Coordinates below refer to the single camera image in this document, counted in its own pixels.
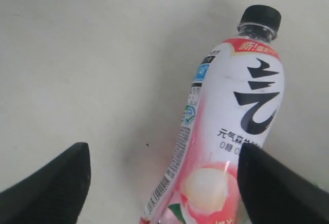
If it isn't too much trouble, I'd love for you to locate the pink peach drink bottle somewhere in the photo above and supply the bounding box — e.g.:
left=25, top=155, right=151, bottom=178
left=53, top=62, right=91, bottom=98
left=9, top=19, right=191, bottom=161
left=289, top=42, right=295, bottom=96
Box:
left=140, top=5, right=285, bottom=223

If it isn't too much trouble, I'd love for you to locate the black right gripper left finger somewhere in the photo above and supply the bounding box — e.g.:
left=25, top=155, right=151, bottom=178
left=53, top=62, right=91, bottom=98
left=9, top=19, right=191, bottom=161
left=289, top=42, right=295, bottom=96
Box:
left=1, top=142, right=92, bottom=223

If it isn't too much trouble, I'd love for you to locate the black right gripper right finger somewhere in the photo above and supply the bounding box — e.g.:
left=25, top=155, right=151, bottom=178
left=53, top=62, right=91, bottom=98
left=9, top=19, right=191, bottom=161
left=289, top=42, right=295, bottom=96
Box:
left=237, top=143, right=328, bottom=223

